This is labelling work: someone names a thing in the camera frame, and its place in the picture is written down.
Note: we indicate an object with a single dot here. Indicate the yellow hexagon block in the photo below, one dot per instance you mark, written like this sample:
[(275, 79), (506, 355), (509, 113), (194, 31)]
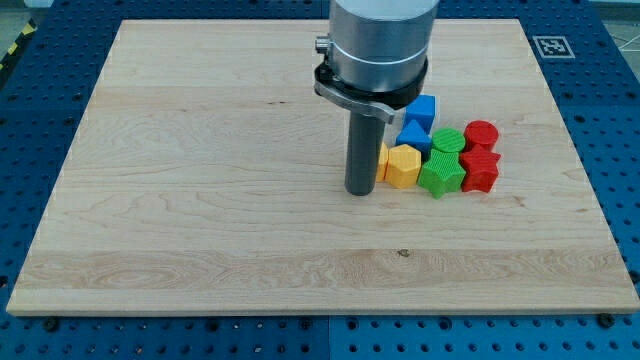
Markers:
[(403, 166)]

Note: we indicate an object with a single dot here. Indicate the blue triangle block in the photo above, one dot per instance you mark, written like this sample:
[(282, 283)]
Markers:
[(415, 136)]

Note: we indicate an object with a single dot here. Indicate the green star block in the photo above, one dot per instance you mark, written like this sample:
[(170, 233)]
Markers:
[(442, 173)]

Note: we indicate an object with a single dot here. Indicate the blue cube block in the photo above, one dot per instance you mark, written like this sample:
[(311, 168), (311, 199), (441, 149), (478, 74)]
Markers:
[(423, 111)]

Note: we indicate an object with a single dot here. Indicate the green cylinder block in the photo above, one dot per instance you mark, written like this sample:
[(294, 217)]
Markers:
[(448, 140)]

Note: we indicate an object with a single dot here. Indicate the red star block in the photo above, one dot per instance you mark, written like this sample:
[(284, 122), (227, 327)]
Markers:
[(481, 166)]

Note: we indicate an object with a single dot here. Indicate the red cylinder block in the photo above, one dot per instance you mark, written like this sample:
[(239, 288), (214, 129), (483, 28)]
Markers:
[(480, 133)]

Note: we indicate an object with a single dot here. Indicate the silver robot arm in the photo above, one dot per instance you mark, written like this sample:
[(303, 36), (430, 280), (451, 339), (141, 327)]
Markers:
[(379, 45)]

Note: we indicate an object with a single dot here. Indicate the wooden board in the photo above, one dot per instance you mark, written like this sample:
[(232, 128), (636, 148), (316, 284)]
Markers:
[(207, 178)]

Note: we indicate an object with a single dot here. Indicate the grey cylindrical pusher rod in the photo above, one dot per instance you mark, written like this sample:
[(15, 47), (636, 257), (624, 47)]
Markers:
[(363, 149)]

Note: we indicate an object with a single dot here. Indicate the black clamp with silver lever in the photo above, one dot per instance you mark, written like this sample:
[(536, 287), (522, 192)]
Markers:
[(380, 105)]

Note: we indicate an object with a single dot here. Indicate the white fiducial marker tag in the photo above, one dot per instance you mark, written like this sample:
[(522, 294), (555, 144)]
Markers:
[(553, 47)]

